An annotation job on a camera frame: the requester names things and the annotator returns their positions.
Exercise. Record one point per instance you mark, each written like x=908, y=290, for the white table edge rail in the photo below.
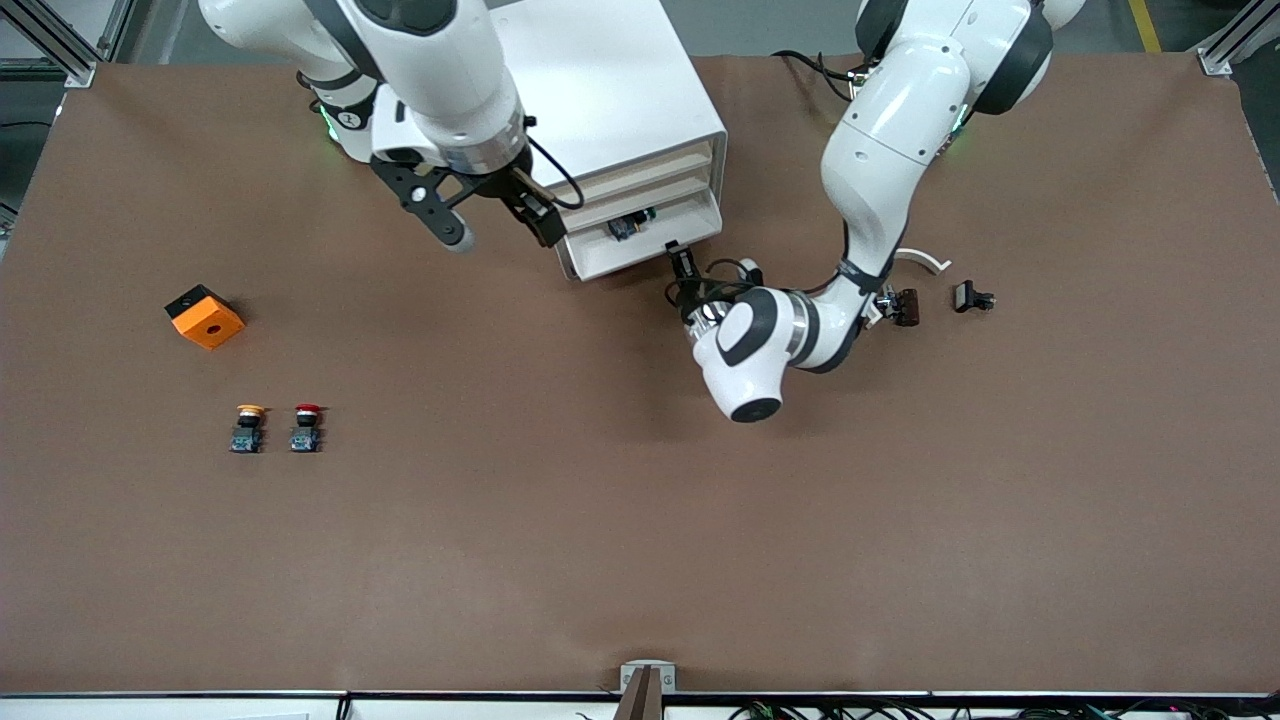
x=200, y=706

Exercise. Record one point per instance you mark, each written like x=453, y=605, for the aluminium frame profile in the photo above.
x=60, y=40
x=1230, y=45

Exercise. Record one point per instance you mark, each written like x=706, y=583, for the black small clip part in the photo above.
x=967, y=297

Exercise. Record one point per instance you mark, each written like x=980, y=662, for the white drawer cabinet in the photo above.
x=620, y=80

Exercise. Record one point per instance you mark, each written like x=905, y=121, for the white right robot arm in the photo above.
x=440, y=70

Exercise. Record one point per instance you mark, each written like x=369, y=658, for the yellow push button switch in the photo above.
x=247, y=430

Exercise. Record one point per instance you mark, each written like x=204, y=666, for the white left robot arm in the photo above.
x=880, y=150

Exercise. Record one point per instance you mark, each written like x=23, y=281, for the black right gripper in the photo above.
x=520, y=196

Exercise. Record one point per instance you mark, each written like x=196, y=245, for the cream cabinet drawer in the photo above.
x=650, y=163
x=680, y=195
x=660, y=180
x=640, y=258

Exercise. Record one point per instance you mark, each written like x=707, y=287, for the red push button switch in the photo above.
x=306, y=430

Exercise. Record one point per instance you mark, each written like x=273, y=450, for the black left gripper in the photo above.
x=692, y=296

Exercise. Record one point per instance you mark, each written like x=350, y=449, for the orange box with hole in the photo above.
x=208, y=320

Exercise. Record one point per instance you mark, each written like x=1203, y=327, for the brown small electrical component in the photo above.
x=907, y=306

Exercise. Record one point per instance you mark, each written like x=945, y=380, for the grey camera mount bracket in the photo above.
x=648, y=680

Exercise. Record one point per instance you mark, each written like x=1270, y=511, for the green push button switch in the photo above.
x=630, y=224

